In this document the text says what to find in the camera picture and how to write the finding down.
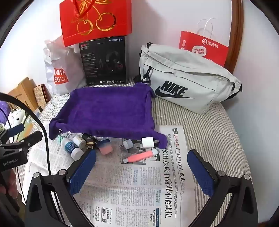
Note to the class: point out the black headset box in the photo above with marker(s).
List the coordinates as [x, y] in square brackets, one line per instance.
[102, 61]

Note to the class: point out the small white bottle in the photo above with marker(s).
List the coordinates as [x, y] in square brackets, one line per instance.
[127, 144]

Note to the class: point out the brown and gold box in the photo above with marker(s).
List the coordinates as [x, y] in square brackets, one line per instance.
[90, 145]

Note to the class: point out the newspaper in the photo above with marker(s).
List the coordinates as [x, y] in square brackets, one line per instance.
[141, 185]

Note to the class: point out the wooden bedside table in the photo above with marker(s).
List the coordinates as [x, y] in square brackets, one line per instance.
[21, 89]

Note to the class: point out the pink jar blue lid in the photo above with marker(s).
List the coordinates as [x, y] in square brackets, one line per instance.
[105, 148]

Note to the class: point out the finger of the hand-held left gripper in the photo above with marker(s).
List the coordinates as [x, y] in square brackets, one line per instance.
[31, 138]
[15, 129]

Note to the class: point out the pink pen white cap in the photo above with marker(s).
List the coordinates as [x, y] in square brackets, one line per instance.
[140, 156]

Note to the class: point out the grey waist bag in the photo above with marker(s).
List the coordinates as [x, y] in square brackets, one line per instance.
[185, 83]

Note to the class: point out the purple towel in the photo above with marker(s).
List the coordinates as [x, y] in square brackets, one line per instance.
[104, 109]

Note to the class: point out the small clear cup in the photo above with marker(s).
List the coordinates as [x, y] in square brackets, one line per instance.
[122, 153]

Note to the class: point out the white charger cube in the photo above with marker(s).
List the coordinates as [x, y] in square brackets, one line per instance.
[147, 141]

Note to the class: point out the patterned brown book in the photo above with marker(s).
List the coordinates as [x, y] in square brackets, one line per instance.
[40, 93]

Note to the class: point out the white plastic shopping bag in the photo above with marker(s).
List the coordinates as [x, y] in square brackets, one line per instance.
[61, 65]

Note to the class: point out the person's left hand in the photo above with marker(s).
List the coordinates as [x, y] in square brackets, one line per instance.
[7, 183]

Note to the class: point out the curved wooden frame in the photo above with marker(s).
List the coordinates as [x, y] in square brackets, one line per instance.
[237, 32]

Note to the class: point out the mint green binder clip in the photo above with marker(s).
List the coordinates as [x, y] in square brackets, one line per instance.
[60, 138]

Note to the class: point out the black lipstick tube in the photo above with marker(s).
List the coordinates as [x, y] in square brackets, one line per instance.
[87, 137]

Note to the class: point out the blue and white bottle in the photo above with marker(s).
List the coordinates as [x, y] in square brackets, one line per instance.
[70, 148]

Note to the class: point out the white floral cloth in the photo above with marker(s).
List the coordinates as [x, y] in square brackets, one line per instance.
[16, 115]

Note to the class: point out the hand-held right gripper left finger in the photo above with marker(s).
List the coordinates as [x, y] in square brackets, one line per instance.
[81, 172]

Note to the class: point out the red gift bag gold print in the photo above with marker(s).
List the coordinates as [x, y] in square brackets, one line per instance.
[98, 13]

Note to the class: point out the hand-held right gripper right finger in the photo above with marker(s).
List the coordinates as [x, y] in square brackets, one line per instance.
[201, 172]

